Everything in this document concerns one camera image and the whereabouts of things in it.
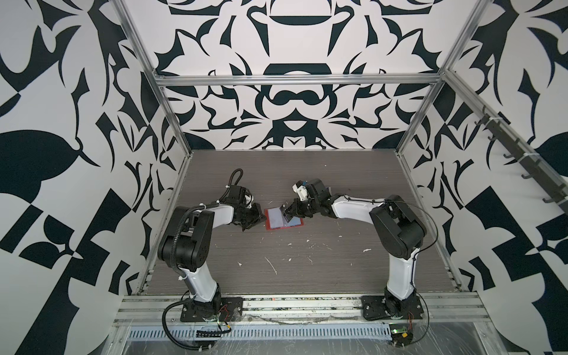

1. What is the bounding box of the small circuit board right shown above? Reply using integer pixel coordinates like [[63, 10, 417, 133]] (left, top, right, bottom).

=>
[[389, 323, 414, 348]]

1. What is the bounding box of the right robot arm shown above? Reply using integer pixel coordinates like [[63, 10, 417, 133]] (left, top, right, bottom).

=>
[[280, 179, 427, 301]]

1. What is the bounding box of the wall hook rack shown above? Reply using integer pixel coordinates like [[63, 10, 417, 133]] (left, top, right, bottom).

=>
[[474, 106, 567, 214]]

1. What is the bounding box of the black corrugated cable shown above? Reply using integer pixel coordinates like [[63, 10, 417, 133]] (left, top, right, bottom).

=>
[[161, 298, 218, 351]]

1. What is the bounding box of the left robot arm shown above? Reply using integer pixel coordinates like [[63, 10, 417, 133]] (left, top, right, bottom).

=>
[[157, 185, 266, 303]]

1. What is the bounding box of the red leather card holder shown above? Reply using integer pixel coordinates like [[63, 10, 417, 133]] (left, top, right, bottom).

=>
[[265, 207, 304, 231]]

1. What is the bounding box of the small circuit board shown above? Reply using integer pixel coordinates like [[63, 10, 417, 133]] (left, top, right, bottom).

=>
[[389, 323, 414, 348], [195, 327, 232, 338]]

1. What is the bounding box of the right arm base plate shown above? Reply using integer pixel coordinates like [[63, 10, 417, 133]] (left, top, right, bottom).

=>
[[360, 292, 425, 321]]

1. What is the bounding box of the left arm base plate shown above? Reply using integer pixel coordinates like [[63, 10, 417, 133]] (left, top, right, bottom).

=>
[[180, 297, 244, 322]]

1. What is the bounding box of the small circuit board left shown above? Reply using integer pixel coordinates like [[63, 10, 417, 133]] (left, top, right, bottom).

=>
[[195, 327, 232, 338]]

